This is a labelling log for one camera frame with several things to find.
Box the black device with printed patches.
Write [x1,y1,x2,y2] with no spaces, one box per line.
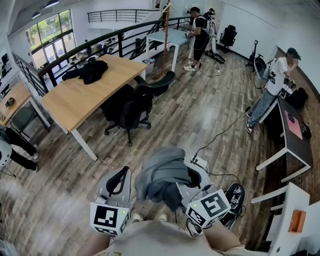
[221,182,246,229]

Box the black curved railing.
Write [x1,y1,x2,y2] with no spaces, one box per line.
[11,16,196,98]

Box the grey clothing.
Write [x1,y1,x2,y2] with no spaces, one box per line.
[134,146,201,212]

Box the wooden coat stand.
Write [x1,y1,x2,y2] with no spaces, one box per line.
[151,0,177,79]

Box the small wooden desk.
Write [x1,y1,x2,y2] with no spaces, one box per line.
[0,80,52,133]

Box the black floor cable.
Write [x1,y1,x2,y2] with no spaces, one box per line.
[194,89,270,157]

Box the person's beige shirt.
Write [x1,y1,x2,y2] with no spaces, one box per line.
[92,219,271,256]

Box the white power strip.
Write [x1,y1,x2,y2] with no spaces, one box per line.
[190,155,209,169]

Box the person's right forearm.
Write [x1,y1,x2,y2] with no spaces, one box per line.
[201,221,242,252]

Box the white table with pale top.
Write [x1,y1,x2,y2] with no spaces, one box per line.
[145,28,194,73]

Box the large glass window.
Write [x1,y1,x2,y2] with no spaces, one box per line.
[24,8,77,70]

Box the dark desk with white legs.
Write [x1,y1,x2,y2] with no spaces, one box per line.
[255,96,314,184]

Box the person's left forearm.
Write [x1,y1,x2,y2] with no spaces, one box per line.
[76,231,111,256]

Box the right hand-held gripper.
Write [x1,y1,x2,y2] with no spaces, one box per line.
[175,161,232,230]

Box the black scooter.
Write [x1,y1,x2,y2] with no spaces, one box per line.
[245,39,260,69]

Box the black straight railing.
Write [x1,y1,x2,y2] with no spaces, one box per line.
[86,9,161,24]

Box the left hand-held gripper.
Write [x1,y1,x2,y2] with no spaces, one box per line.
[89,165,133,237]

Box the black clothing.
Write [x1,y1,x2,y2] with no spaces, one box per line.
[61,56,109,86]

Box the white round helmet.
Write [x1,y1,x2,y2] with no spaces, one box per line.
[0,136,13,169]

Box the white shelf frame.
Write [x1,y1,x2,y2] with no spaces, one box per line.
[249,181,311,256]

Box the person's left shoe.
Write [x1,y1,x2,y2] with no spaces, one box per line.
[131,212,145,224]

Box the black office chair with headrest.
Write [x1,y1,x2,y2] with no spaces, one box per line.
[99,70,177,147]

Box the grey-green chair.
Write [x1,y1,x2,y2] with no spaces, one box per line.
[9,102,39,138]

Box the wooden table with white legs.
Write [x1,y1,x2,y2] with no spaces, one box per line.
[40,54,149,162]

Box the black high-back office chair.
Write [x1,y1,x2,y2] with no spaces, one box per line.
[219,24,238,55]

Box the pink desk mat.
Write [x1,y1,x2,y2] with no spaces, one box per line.
[284,109,304,140]

